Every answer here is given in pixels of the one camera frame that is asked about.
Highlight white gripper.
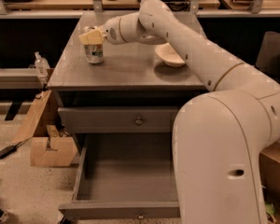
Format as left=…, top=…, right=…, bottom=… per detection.
left=79, top=17, right=123, bottom=45

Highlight cardboard pieces left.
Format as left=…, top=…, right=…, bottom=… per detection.
left=12, top=91, right=77, bottom=167

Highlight small sanitizer bottle left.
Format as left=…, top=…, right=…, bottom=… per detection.
left=35, top=51, right=49, bottom=76

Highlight open cardboard box right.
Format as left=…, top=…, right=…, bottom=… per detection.
left=259, top=143, right=280, bottom=224

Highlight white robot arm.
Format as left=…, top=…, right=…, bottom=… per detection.
left=79, top=0, right=280, bottom=224

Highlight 7up soda can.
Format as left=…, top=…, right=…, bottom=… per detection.
left=84, top=27, right=104, bottom=64

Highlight open grey middle drawer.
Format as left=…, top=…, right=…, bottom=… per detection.
left=59, top=133, right=180, bottom=220

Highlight black power adapter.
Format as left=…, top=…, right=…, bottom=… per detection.
left=0, top=145, right=17, bottom=160

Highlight white paper bowl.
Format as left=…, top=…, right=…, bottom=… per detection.
left=155, top=43, right=185, bottom=67

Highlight closed grey top drawer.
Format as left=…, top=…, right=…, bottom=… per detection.
left=58, top=106, right=177, bottom=134

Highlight grey drawer cabinet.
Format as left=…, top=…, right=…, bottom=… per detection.
left=47, top=10, right=209, bottom=224

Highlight black office chair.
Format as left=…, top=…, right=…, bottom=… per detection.
left=256, top=31, right=280, bottom=77

